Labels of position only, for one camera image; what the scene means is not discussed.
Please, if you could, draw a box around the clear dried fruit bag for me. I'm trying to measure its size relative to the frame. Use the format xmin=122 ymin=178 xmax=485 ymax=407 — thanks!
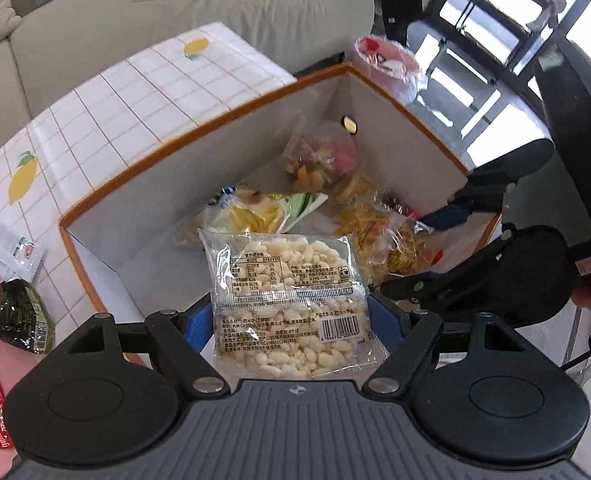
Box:
xmin=282 ymin=120 xmax=363 ymax=193

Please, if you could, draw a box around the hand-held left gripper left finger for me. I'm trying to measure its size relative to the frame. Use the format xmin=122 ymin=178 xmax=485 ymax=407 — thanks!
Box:
xmin=58 ymin=294 xmax=231 ymax=395

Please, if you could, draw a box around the clear puffed rice packet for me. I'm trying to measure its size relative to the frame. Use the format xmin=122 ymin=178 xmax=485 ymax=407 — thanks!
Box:
xmin=197 ymin=228 xmax=391 ymax=380

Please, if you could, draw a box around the dark green snack packet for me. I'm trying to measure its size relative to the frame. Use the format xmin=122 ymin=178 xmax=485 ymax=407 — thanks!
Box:
xmin=0 ymin=279 xmax=56 ymax=356

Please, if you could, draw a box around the beige sofa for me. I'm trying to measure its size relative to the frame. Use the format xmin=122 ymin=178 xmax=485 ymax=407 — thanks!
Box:
xmin=0 ymin=0 xmax=376 ymax=161

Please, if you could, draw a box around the clear yellow chips bag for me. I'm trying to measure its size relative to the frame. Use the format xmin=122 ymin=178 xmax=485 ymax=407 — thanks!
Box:
xmin=333 ymin=185 xmax=443 ymax=286

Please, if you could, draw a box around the bin with clear bag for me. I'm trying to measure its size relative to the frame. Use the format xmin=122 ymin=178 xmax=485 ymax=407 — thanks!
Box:
xmin=353 ymin=34 xmax=429 ymax=106

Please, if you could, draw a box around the glass door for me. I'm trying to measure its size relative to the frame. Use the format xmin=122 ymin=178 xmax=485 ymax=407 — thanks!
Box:
xmin=425 ymin=0 xmax=591 ymax=161

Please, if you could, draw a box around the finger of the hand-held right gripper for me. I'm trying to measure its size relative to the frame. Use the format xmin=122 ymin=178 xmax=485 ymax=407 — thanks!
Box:
xmin=418 ymin=172 xmax=517 ymax=233
xmin=379 ymin=225 xmax=519 ymax=307

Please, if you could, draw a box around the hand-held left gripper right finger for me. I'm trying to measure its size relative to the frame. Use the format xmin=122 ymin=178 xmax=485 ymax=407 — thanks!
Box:
xmin=363 ymin=292 xmax=549 ymax=395

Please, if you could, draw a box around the orange cardboard box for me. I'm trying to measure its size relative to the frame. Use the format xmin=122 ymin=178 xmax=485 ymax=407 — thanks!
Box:
xmin=58 ymin=61 xmax=503 ymax=367

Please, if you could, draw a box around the white green chips bag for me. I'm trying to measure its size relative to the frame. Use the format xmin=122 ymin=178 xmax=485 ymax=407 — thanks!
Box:
xmin=178 ymin=186 xmax=329 ymax=248

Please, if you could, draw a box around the silver snack packet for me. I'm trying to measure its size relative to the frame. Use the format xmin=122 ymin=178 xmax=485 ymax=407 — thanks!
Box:
xmin=0 ymin=215 xmax=44 ymax=283

